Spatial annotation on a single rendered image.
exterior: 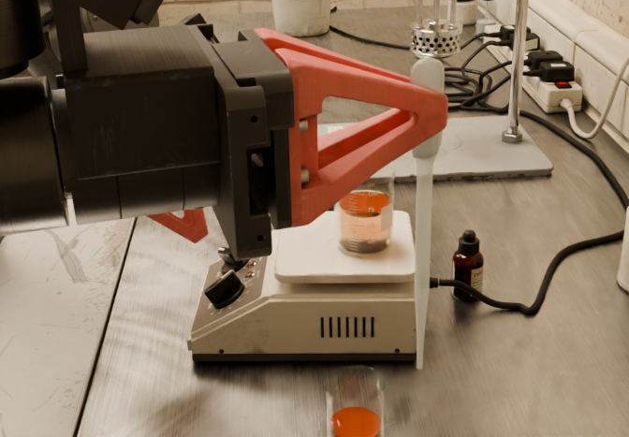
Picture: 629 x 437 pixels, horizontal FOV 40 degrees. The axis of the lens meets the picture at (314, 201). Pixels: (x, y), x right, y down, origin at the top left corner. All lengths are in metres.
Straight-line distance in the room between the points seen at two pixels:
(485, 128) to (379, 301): 0.57
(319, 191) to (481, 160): 0.81
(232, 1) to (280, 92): 2.88
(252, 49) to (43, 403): 0.48
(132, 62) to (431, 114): 0.12
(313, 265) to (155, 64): 0.44
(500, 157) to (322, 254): 0.46
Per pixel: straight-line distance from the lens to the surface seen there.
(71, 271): 0.93
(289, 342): 0.74
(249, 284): 0.75
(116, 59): 0.32
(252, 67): 0.30
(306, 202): 0.33
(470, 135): 1.21
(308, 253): 0.74
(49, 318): 0.86
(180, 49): 0.32
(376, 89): 0.34
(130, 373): 0.77
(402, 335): 0.73
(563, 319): 0.83
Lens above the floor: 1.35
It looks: 25 degrees down
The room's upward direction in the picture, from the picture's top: 2 degrees counter-clockwise
